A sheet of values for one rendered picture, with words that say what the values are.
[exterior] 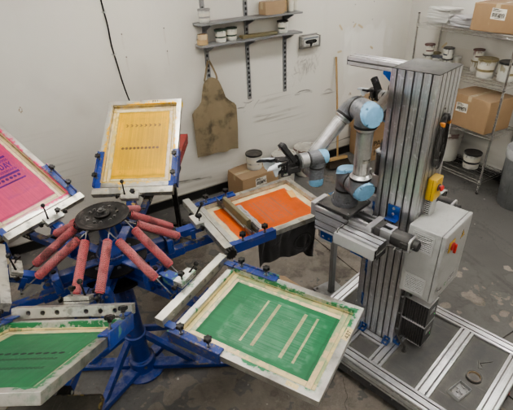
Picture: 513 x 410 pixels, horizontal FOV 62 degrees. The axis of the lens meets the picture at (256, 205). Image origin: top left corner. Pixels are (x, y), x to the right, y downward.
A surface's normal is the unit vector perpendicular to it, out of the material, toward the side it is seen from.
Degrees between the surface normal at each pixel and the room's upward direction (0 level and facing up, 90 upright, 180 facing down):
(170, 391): 0
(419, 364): 0
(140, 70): 90
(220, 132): 90
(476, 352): 0
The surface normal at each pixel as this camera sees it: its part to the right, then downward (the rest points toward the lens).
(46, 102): 0.50, 0.43
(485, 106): -0.87, 0.26
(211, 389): -0.04, -0.85
